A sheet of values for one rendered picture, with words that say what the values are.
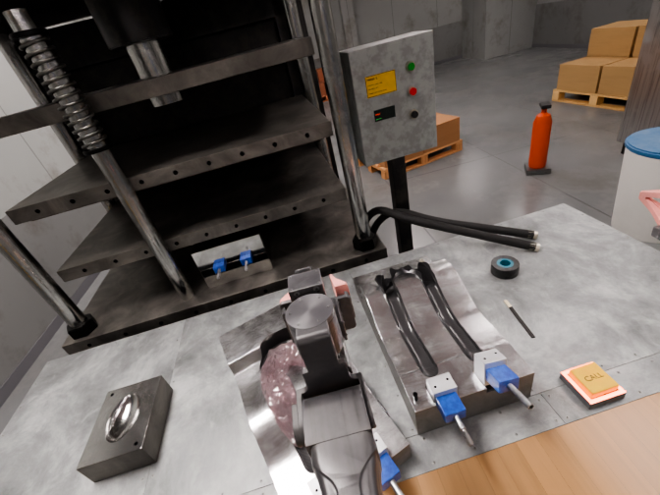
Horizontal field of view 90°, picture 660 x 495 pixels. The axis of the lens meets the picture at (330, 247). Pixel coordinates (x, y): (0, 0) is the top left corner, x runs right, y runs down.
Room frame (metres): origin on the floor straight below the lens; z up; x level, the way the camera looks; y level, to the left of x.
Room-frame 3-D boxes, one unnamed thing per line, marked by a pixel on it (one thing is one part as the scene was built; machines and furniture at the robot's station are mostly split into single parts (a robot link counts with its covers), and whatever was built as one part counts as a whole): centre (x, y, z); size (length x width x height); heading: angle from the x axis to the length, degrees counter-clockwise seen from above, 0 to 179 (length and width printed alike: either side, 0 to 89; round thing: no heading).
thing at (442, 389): (0.34, -0.15, 0.89); 0.13 x 0.05 x 0.05; 3
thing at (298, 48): (1.52, 0.46, 1.52); 1.10 x 0.70 x 0.05; 94
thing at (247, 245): (1.38, 0.40, 0.87); 0.50 x 0.27 x 0.17; 4
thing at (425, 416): (0.62, -0.19, 0.87); 0.50 x 0.26 x 0.14; 4
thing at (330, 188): (1.51, 0.46, 1.02); 1.10 x 0.74 x 0.05; 94
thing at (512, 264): (0.77, -0.52, 0.82); 0.08 x 0.08 x 0.04
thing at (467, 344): (0.60, -0.18, 0.92); 0.35 x 0.16 x 0.09; 4
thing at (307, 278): (0.34, 0.04, 1.25); 0.07 x 0.06 x 0.11; 91
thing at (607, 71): (4.08, -4.10, 0.39); 1.33 x 0.95 x 0.78; 2
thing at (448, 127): (3.94, -1.22, 0.20); 1.14 x 0.82 x 0.40; 99
